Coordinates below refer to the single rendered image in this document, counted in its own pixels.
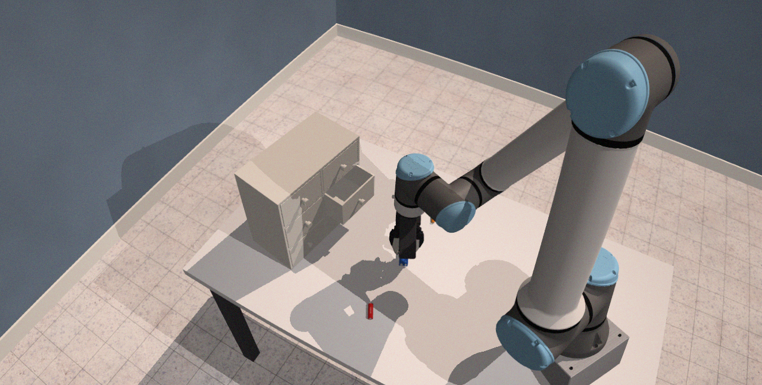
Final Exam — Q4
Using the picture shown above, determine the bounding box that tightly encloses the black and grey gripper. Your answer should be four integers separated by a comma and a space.
389, 212, 424, 255

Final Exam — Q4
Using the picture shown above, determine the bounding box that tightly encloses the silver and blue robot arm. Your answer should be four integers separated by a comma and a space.
392, 34, 680, 371

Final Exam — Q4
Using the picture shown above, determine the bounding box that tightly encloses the beige chest of drawers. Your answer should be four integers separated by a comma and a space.
234, 112, 360, 270

